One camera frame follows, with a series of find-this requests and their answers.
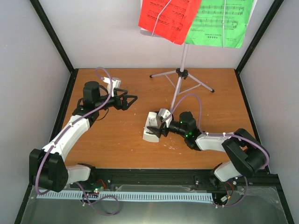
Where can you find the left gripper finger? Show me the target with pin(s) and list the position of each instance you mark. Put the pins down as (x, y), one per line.
(127, 101)
(120, 90)

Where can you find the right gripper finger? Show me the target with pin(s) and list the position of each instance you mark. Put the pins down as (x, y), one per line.
(155, 131)
(162, 123)

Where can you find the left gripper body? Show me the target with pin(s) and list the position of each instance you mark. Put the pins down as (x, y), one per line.
(117, 104)

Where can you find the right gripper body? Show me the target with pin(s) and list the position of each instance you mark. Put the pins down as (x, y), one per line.
(164, 130)

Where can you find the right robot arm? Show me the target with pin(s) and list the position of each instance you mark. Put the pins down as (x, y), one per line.
(246, 154)

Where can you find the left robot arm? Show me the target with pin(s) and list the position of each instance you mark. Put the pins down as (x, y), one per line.
(47, 167)

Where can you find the small circuit board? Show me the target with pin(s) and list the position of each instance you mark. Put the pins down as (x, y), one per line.
(98, 185)

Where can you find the red sheet music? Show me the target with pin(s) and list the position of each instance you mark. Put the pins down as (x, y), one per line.
(169, 19)

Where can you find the green sheet music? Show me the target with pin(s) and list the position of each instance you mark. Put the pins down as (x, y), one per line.
(220, 23)

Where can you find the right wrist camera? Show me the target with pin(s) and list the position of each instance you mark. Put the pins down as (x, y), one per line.
(166, 114)

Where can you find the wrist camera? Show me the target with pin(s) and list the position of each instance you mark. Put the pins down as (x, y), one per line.
(166, 114)
(112, 85)

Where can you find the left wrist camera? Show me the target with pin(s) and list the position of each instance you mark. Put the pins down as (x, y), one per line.
(112, 85)

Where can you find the black aluminium rail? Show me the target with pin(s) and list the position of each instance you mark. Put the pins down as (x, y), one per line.
(198, 179)

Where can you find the blue cable duct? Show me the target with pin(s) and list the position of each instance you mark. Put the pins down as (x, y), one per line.
(132, 196)

